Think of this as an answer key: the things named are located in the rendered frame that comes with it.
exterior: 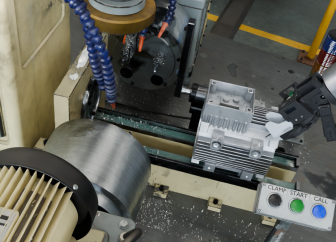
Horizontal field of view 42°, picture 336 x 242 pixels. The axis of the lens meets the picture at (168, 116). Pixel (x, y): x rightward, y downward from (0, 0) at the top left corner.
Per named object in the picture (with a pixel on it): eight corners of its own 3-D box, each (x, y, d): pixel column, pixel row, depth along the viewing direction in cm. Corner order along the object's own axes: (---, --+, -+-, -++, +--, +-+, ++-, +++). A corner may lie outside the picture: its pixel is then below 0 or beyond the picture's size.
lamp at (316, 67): (311, 76, 134) (316, 65, 131) (310, 65, 138) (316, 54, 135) (331, 81, 133) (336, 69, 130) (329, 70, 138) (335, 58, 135)
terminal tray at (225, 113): (200, 124, 112) (205, 103, 107) (205, 98, 120) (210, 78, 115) (246, 135, 111) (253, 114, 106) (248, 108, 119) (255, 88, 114)
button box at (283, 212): (251, 213, 103) (256, 212, 97) (257, 183, 104) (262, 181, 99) (324, 231, 102) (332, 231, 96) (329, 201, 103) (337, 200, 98)
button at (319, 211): (309, 216, 98) (312, 216, 97) (311, 203, 99) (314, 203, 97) (322, 220, 98) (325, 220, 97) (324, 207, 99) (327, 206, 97)
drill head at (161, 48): (95, 96, 138) (97, 28, 121) (130, 30, 168) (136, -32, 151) (172, 115, 137) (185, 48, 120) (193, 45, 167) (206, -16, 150)
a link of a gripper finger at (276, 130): (252, 127, 108) (281, 108, 103) (269, 140, 110) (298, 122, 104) (251, 136, 106) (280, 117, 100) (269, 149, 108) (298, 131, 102)
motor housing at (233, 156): (187, 174, 119) (200, 125, 106) (197, 127, 133) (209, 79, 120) (260, 191, 118) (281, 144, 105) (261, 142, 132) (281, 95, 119)
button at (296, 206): (287, 211, 99) (289, 211, 97) (289, 198, 99) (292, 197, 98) (300, 214, 99) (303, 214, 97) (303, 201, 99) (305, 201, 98)
